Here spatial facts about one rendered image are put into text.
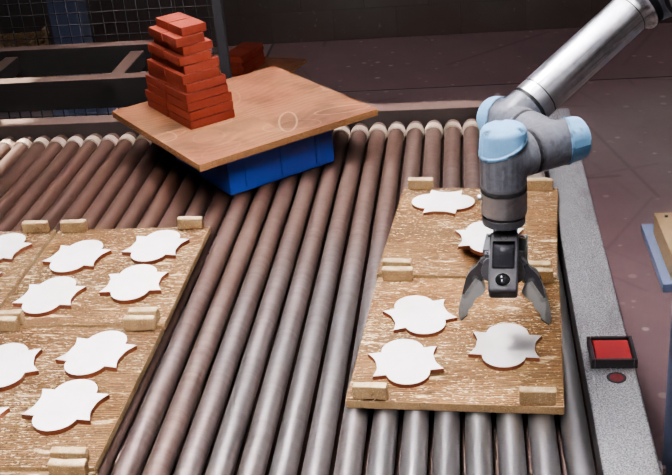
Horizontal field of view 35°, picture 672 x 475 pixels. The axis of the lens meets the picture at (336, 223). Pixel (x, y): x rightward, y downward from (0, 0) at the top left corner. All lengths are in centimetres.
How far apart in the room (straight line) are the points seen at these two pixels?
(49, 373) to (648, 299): 243
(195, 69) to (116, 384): 99
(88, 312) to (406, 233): 67
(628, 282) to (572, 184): 150
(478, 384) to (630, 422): 25
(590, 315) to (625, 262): 211
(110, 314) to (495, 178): 82
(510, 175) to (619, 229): 267
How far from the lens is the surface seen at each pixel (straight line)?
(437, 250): 221
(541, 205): 239
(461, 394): 178
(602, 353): 190
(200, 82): 266
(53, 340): 208
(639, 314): 382
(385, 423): 175
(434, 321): 195
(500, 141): 169
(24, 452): 181
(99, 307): 215
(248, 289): 216
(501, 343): 189
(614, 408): 179
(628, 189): 471
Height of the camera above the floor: 196
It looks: 26 degrees down
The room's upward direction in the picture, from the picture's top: 5 degrees counter-clockwise
